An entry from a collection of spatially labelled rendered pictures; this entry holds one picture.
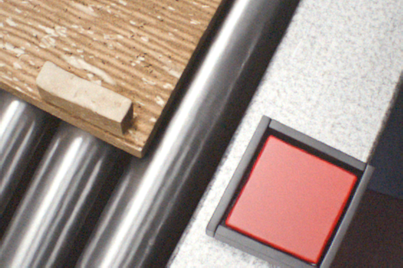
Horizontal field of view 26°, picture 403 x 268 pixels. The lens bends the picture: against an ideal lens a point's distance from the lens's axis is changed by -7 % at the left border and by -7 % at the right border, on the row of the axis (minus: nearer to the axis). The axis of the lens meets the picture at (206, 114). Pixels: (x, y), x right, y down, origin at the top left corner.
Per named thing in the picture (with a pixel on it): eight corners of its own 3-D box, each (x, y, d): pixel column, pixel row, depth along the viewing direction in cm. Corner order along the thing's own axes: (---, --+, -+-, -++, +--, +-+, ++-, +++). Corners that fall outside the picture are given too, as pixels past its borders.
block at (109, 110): (137, 115, 53) (134, 98, 51) (122, 142, 53) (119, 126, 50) (52, 74, 54) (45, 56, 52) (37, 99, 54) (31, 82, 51)
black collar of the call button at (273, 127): (370, 174, 55) (376, 166, 53) (319, 284, 52) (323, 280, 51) (260, 122, 56) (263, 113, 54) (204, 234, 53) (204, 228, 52)
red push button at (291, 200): (355, 181, 54) (359, 174, 53) (313, 268, 53) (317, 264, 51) (267, 140, 55) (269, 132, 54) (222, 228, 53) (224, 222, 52)
